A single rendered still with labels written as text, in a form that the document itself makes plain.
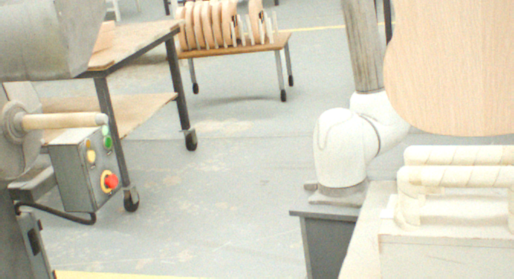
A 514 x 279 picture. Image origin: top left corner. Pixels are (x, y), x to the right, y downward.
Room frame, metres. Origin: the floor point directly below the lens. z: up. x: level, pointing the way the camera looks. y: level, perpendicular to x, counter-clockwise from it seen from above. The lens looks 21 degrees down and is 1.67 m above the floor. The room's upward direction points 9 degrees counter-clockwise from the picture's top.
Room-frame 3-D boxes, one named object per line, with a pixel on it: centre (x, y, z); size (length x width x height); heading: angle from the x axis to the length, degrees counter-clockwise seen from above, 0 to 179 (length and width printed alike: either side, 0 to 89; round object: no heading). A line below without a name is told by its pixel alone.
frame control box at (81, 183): (1.70, 0.54, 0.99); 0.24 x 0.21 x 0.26; 70
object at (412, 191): (0.98, -0.23, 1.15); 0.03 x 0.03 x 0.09
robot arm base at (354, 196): (1.96, -0.23, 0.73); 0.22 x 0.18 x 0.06; 62
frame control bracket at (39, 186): (1.64, 0.56, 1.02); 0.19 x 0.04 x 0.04; 160
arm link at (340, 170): (1.95, -0.26, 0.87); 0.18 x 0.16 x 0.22; 129
